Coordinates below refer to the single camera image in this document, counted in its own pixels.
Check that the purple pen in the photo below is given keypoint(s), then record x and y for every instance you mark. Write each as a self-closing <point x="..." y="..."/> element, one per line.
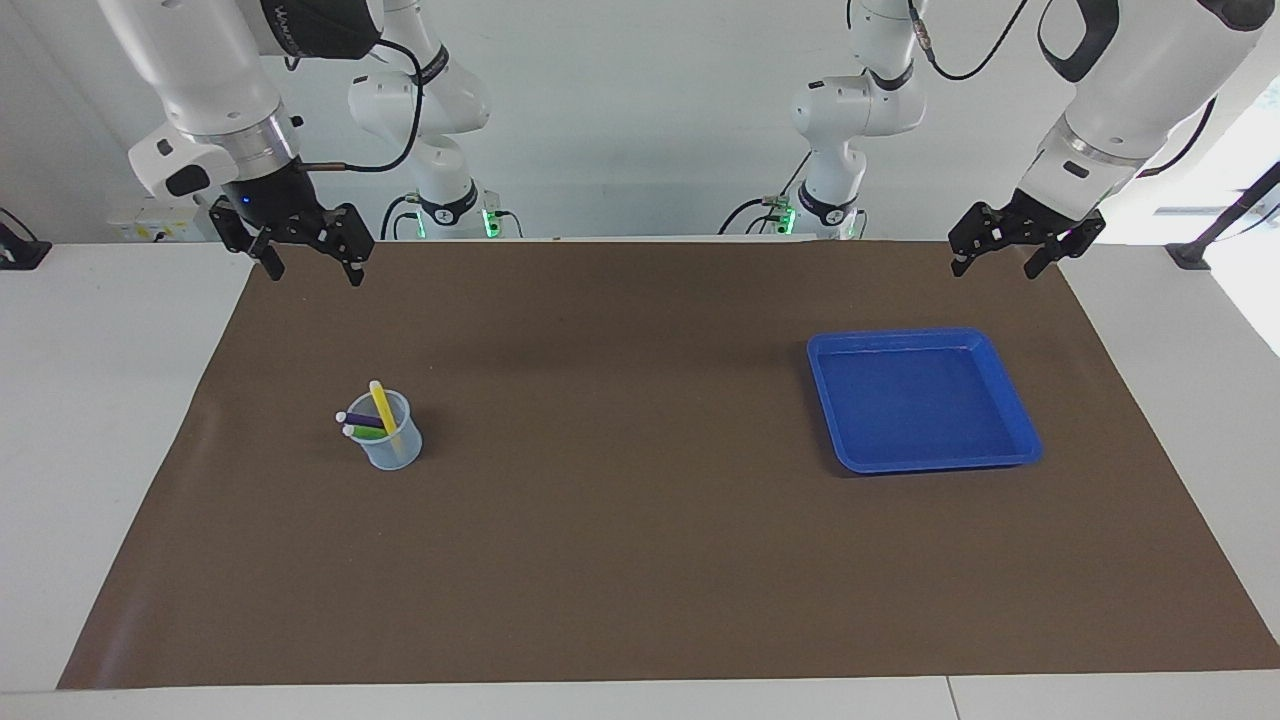
<point x="360" y="419"/>

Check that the black table clamp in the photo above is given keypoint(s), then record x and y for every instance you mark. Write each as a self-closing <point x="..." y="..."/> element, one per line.
<point x="20" y="255"/>

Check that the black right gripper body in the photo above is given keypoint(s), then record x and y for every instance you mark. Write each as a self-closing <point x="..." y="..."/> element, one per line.
<point x="270" y="200"/>

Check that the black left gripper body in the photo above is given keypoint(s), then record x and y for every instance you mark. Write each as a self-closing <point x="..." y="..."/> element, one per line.
<point x="1035" y="215"/>

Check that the brown table mat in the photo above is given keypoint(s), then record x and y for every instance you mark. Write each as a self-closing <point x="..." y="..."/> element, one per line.
<point x="640" y="520"/>

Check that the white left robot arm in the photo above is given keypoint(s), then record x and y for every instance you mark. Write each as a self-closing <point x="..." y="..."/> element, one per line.
<point x="1130" y="90"/>

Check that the yellow pen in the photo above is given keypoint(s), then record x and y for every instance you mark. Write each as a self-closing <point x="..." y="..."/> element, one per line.
<point x="382" y="405"/>

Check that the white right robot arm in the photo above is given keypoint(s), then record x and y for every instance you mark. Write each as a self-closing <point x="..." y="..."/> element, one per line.
<point x="200" y="80"/>

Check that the white wall socket box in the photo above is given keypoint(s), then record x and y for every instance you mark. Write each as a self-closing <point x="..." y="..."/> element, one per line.
<point x="150" y="220"/>

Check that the blue plastic tray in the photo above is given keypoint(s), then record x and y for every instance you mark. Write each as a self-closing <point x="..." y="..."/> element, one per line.
<point x="920" y="400"/>

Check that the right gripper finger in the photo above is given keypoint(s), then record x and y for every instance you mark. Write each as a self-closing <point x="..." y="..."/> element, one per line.
<point x="265" y="250"/>
<point x="355" y="240"/>

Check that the black camera stand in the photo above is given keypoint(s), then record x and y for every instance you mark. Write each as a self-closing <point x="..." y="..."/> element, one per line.
<point x="1225" y="220"/>

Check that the green pen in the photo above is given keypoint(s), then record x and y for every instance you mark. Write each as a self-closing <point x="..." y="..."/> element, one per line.
<point x="362" y="432"/>

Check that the translucent plastic cup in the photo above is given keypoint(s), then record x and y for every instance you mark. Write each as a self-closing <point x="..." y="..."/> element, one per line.
<point x="395" y="450"/>

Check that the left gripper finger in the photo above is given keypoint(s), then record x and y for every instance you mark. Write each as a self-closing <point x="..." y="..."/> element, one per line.
<point x="1065" y="240"/>
<point x="972" y="240"/>

